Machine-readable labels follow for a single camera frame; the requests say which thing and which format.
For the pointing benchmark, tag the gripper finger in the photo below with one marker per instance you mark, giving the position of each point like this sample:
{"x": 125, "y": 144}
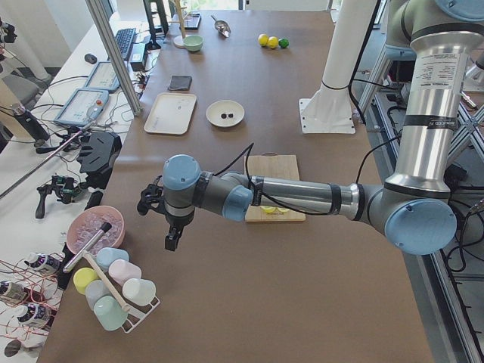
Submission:
{"x": 172, "y": 238}

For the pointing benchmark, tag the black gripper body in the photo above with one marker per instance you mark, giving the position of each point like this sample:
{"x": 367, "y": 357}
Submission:
{"x": 178, "y": 222}

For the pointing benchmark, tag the cream round plate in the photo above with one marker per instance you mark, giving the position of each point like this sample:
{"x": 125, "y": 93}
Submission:
{"x": 214, "y": 111}

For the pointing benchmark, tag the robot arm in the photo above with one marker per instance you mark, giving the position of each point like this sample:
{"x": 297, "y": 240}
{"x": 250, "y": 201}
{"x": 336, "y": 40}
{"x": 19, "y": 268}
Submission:
{"x": 411, "y": 207}

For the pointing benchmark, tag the cream rabbit tray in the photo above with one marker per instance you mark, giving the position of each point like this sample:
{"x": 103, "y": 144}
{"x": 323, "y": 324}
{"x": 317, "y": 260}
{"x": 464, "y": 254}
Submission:
{"x": 170, "y": 114}

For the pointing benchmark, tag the pink plastic cup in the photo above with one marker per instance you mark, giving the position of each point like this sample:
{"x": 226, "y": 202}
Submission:
{"x": 121, "y": 270}

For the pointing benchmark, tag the white plastic cup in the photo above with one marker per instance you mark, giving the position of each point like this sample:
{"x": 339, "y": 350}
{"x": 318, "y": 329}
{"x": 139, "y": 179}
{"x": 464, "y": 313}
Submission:
{"x": 139, "y": 291}

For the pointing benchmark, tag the light blue plastic cup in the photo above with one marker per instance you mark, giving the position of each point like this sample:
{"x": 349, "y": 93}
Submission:
{"x": 107, "y": 255}

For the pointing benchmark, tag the black flat box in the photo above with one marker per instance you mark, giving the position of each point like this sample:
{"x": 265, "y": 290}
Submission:
{"x": 94, "y": 200}

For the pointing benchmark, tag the pink bowl with ice cubes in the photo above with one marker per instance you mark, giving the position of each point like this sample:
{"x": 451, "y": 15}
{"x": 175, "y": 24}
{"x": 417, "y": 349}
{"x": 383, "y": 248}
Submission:
{"x": 89, "y": 222}

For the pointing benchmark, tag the grey plastic cup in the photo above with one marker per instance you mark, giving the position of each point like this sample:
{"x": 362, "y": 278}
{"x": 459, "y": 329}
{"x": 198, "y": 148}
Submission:
{"x": 94, "y": 291}

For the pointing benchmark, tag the yellow plastic cup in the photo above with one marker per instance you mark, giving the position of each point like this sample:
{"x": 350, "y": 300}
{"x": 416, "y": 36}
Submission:
{"x": 83, "y": 277}

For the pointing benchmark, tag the black plastic housing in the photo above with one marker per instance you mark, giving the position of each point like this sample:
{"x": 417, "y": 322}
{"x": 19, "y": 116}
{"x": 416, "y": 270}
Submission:
{"x": 98, "y": 152}

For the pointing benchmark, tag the mint green plastic cup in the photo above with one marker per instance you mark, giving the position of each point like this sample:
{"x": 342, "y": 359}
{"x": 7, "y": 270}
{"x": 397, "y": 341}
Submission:
{"x": 109, "y": 313}

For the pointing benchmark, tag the bamboo cutting board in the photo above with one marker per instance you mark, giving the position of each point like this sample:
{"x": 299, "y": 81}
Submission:
{"x": 275, "y": 166}

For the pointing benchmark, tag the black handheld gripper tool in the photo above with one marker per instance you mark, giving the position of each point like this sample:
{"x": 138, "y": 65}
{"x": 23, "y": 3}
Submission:
{"x": 66, "y": 188}

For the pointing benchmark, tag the grey folded cloth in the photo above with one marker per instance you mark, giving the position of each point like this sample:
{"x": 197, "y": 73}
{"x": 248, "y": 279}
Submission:
{"x": 180, "y": 83}

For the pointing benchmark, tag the teach pendant tablet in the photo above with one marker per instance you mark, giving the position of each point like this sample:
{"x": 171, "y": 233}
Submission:
{"x": 103, "y": 77}
{"x": 84, "y": 106}

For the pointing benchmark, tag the mint green bowl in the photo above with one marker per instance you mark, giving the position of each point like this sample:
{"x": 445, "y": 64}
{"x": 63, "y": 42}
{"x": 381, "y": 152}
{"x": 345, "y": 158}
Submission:
{"x": 193, "y": 43}

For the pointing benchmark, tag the wooden stand with base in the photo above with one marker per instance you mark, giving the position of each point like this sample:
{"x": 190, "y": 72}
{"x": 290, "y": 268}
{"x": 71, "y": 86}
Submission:
{"x": 179, "y": 41}

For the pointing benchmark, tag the computer mouse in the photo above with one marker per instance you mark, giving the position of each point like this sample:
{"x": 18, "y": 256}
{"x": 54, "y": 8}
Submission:
{"x": 90, "y": 58}

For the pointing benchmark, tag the black keyboard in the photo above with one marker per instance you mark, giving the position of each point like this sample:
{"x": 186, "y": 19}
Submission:
{"x": 124, "y": 39}

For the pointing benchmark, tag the metal scoop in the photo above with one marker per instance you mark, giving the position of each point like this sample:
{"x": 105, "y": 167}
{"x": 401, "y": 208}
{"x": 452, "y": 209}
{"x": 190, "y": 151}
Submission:
{"x": 221, "y": 26}

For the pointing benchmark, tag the whole yellow lemon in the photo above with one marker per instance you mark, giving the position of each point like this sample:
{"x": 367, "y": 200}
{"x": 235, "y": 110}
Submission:
{"x": 273, "y": 42}
{"x": 263, "y": 39}

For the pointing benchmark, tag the green lime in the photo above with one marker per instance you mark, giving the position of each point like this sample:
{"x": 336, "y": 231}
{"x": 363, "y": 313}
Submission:
{"x": 283, "y": 43}

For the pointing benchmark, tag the white wire cup rack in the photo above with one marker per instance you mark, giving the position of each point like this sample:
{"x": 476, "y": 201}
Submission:
{"x": 137, "y": 314}

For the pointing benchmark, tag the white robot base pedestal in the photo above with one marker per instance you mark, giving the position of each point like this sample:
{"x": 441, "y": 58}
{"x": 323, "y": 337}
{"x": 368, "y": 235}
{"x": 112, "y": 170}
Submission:
{"x": 329, "y": 110}

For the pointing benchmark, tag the aluminium frame post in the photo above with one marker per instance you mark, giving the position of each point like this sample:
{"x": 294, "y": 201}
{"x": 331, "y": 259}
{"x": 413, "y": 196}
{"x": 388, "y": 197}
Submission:
{"x": 99, "y": 16}

